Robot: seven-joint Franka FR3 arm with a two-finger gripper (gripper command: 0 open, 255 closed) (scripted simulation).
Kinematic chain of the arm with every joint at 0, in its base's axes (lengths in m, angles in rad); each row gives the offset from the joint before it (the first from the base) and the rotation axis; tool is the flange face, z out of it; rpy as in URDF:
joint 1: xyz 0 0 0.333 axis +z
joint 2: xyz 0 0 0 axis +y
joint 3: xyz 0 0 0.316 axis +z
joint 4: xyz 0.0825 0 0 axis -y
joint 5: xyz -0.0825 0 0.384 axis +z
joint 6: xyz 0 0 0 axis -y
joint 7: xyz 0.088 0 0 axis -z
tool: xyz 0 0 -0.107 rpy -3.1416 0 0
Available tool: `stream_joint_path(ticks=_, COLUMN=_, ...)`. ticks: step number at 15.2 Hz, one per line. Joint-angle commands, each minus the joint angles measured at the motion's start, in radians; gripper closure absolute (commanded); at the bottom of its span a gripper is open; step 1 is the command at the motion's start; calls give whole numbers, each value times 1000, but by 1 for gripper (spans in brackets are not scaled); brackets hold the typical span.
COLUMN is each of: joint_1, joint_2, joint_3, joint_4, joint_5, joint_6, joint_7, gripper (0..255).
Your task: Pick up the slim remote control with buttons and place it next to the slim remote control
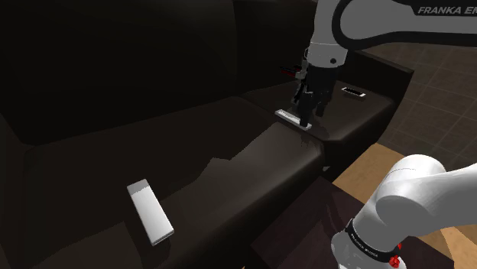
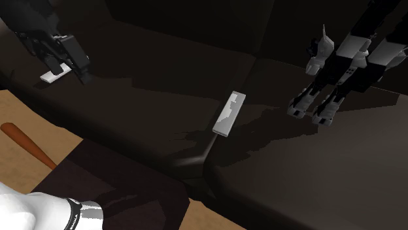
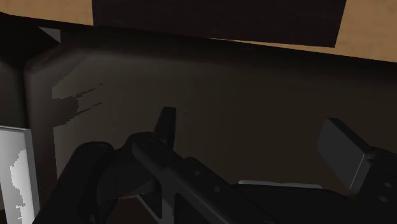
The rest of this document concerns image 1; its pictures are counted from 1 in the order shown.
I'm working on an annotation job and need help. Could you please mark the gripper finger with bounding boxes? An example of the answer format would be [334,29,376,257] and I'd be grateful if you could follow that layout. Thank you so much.
[292,87,315,128]
[315,96,330,118]

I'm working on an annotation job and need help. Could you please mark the silver flat phone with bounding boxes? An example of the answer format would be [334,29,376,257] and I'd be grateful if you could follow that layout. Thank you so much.
[274,109,313,131]

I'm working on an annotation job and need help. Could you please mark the dark brown leather sofa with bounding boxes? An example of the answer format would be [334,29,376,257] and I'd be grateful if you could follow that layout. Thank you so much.
[0,0,415,269]

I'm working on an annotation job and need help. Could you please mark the white remote control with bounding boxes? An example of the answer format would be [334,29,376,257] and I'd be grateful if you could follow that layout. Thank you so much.
[126,178,175,247]

